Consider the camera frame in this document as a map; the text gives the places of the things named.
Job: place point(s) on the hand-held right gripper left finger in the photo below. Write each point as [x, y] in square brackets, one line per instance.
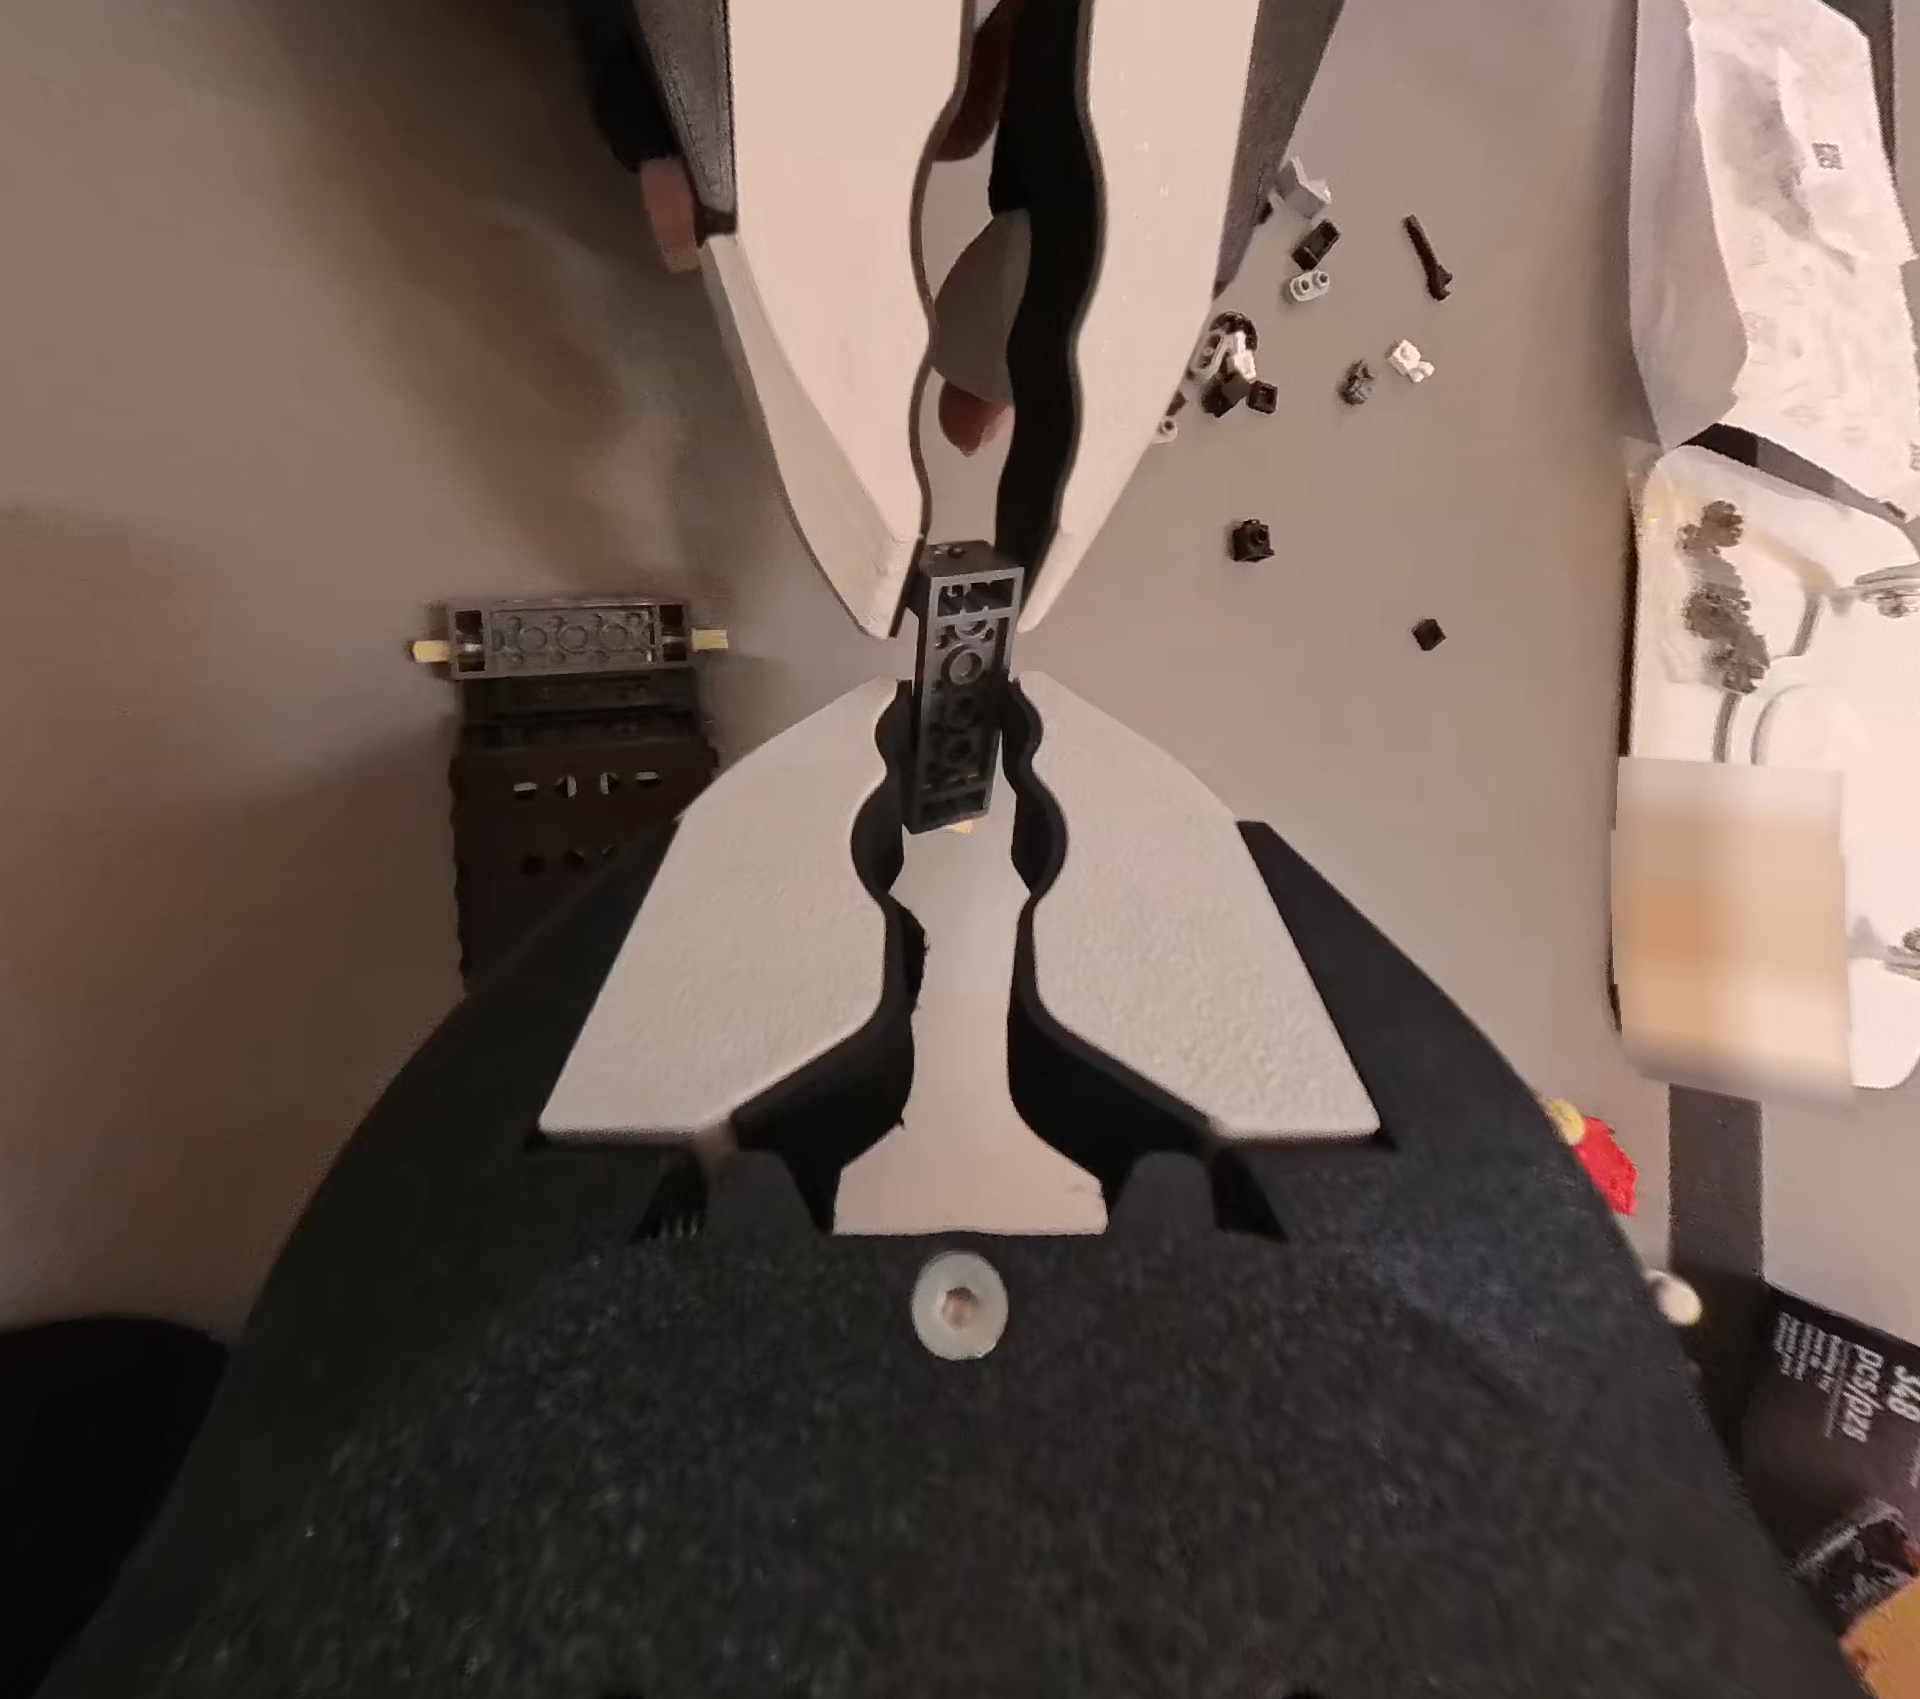
[734, 950]

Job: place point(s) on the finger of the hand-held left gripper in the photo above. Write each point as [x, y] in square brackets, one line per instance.
[824, 154]
[1171, 154]

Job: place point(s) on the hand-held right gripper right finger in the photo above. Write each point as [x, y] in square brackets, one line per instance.
[1185, 950]

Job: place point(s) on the dark toy brick assembly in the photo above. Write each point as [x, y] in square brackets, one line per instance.
[571, 770]

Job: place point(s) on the dark grey toy axle brick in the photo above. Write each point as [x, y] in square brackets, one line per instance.
[961, 680]

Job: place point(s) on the grey desk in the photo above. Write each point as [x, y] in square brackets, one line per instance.
[301, 304]

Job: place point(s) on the person's left hand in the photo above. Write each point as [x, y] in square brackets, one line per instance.
[668, 222]

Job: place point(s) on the scattered small toy bricks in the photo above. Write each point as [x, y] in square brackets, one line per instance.
[1317, 240]

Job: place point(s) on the red toy minifigure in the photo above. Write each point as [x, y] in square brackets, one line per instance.
[1609, 1152]

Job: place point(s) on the white printed paper bag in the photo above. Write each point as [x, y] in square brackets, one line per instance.
[1754, 154]

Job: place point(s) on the white round toy piece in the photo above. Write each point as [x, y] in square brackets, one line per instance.
[1672, 1294]

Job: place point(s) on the clear bag of black gears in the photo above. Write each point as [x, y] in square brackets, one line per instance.
[1725, 620]

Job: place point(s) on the white book stand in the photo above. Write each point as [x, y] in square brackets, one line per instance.
[1883, 800]

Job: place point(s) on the black toy set box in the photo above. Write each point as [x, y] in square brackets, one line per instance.
[1844, 1430]

